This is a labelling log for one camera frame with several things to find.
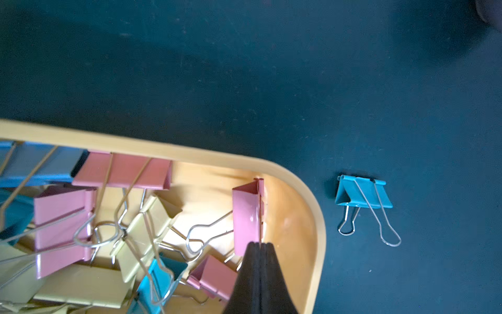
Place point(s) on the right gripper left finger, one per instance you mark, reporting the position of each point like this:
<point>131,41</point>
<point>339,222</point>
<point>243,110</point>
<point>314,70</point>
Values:
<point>246,292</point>

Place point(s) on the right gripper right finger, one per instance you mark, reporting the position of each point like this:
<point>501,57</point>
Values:
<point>274,295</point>

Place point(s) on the yellow plastic storage box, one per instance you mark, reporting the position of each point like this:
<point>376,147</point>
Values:
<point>295,223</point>

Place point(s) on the teal binder clip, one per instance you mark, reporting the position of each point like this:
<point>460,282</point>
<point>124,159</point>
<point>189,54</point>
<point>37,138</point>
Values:
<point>356,193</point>
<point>149,300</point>

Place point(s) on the teal binder clip in box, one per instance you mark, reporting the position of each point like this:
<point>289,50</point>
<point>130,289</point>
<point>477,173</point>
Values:
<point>149,300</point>

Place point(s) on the cream binder clip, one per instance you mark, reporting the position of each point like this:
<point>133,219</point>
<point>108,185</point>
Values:
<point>149,226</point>
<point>88,286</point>

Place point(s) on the cream binder clip lower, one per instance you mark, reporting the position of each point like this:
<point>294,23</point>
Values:
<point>88,286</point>

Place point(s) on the pink binder clip in box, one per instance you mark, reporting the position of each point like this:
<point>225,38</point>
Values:
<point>113,170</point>

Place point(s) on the large pink binder clip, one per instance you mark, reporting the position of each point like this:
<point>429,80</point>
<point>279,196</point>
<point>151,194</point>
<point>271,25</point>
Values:
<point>62,233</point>

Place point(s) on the blue binder clip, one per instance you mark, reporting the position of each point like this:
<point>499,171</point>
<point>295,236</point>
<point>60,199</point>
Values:
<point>57,166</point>

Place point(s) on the green table mat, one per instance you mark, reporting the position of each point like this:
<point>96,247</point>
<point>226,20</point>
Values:
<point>407,92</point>

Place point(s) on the purple ceramic bowl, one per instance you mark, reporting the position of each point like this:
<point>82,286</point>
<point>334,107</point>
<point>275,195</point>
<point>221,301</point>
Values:
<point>490,12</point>

